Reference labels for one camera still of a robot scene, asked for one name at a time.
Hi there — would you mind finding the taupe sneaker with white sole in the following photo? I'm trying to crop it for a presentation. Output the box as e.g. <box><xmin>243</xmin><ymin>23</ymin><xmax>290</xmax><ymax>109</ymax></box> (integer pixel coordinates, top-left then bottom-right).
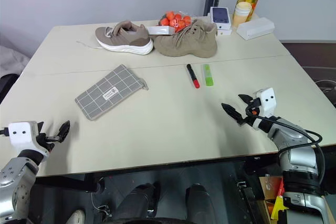
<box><xmin>76</xmin><ymin>19</ymin><xmax>154</xmax><ymax>56</ymax></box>

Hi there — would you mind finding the yellow object under table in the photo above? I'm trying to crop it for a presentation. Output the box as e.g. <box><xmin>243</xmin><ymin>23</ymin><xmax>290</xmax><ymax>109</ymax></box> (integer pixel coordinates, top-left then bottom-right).
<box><xmin>270</xmin><ymin>194</ymin><xmax>286</xmax><ymax>221</ymax></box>

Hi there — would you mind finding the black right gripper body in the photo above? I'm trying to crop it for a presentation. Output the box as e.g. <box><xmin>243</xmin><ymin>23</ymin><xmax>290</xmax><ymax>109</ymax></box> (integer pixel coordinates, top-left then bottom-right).
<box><xmin>242</xmin><ymin>98</ymin><xmax>263</xmax><ymax>128</ymax></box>

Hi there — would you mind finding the black chair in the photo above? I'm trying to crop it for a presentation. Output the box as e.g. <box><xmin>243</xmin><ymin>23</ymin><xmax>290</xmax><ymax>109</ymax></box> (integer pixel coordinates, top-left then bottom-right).
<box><xmin>0</xmin><ymin>73</ymin><xmax>19</xmax><ymax>104</ymax></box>

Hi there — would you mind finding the grey checked fabric pencil case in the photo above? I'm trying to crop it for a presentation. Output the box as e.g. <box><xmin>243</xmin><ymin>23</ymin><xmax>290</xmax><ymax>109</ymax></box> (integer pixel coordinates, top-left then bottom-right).
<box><xmin>75</xmin><ymin>64</ymin><xmax>149</xmax><ymax>122</ymax></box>

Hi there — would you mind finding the tan suede boot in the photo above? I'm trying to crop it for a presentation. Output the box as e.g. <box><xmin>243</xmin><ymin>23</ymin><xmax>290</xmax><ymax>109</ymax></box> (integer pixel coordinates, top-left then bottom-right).
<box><xmin>152</xmin><ymin>19</ymin><xmax>218</xmax><ymax>59</ymax></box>

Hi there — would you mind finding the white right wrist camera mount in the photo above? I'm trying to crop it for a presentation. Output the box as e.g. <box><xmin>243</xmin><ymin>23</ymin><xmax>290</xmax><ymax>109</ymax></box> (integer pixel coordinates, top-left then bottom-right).
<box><xmin>255</xmin><ymin>87</ymin><xmax>277</xmax><ymax>118</ymax></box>

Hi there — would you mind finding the large white rectangular box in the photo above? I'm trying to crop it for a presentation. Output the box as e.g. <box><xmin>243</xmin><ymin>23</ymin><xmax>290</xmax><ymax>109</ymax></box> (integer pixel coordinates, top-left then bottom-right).
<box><xmin>236</xmin><ymin>17</ymin><xmax>276</xmax><ymax>41</ymax></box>

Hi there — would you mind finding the brown cardboard box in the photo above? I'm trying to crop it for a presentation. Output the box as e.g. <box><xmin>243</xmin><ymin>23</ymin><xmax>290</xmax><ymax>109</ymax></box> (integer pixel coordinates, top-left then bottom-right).
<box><xmin>259</xmin><ymin>175</ymin><xmax>285</xmax><ymax>204</ymax></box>

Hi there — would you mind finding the white shoe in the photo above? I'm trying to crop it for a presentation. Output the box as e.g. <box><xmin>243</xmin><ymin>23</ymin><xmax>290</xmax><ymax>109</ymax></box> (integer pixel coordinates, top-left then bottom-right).
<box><xmin>64</xmin><ymin>209</ymin><xmax>87</xmax><ymax>224</ymax></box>

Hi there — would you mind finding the slim white box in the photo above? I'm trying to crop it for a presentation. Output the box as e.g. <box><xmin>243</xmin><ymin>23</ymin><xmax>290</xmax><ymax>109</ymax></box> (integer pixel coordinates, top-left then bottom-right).
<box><xmin>145</xmin><ymin>25</ymin><xmax>175</xmax><ymax>36</ymax></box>

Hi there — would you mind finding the bag of orange fruits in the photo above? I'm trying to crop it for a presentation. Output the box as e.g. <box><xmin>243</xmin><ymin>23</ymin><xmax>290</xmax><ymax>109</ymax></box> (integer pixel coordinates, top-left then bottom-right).
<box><xmin>159</xmin><ymin>10</ymin><xmax>197</xmax><ymax>34</ymax></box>

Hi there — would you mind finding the yellow jar with cream lid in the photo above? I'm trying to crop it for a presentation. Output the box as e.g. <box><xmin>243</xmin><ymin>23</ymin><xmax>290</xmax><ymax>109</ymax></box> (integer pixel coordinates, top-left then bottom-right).
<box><xmin>232</xmin><ymin>1</ymin><xmax>253</xmax><ymax>28</ymax></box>

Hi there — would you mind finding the dark rounded shape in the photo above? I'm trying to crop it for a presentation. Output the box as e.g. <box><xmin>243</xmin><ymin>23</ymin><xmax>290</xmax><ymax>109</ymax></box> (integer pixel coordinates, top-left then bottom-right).
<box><xmin>114</xmin><ymin>181</ymin><xmax>161</xmax><ymax>221</ymax></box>

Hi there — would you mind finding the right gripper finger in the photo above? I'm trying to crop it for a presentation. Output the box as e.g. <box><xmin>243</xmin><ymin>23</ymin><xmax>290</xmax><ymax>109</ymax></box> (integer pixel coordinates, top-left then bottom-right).
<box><xmin>237</xmin><ymin>93</ymin><xmax>254</xmax><ymax>105</ymax></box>
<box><xmin>221</xmin><ymin>102</ymin><xmax>245</xmax><ymax>126</ymax></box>

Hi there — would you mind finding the green highlighter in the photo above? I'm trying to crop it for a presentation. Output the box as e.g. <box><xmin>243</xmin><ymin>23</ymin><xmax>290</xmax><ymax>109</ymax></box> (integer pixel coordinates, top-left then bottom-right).
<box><xmin>202</xmin><ymin>64</ymin><xmax>215</xmax><ymax>87</ymax></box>

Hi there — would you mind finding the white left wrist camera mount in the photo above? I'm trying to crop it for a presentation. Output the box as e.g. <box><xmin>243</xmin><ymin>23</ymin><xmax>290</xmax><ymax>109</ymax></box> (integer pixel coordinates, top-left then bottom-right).
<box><xmin>7</xmin><ymin>121</ymin><xmax>51</xmax><ymax>162</ymax></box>

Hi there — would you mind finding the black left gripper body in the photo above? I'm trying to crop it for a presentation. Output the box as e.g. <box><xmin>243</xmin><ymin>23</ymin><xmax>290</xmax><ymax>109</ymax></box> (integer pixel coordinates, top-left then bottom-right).
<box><xmin>36</xmin><ymin>132</ymin><xmax>56</xmax><ymax>154</ymax></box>

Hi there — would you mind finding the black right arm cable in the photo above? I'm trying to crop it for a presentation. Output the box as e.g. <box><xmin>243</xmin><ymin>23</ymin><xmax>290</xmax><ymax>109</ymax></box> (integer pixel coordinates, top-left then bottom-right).
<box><xmin>253</xmin><ymin>114</ymin><xmax>327</xmax><ymax>196</ymax></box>

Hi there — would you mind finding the white box with dark phone picture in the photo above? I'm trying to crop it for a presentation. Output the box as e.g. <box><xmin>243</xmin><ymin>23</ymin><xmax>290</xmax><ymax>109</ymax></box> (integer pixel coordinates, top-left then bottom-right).
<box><xmin>209</xmin><ymin>6</ymin><xmax>233</xmax><ymax>30</ymax></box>

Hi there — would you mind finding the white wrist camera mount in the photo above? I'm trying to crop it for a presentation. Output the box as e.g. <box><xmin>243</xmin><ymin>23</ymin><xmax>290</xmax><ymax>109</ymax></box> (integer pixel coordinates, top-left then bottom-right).
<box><xmin>7</xmin><ymin>121</ymin><xmax>51</xmax><ymax>162</ymax></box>
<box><xmin>255</xmin><ymin>87</ymin><xmax>277</xmax><ymax>118</ymax></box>

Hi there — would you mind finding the black marker with red cap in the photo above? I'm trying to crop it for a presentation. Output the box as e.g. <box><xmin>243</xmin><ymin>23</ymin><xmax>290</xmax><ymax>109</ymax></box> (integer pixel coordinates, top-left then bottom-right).
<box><xmin>186</xmin><ymin>63</ymin><xmax>201</xmax><ymax>89</ymax></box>

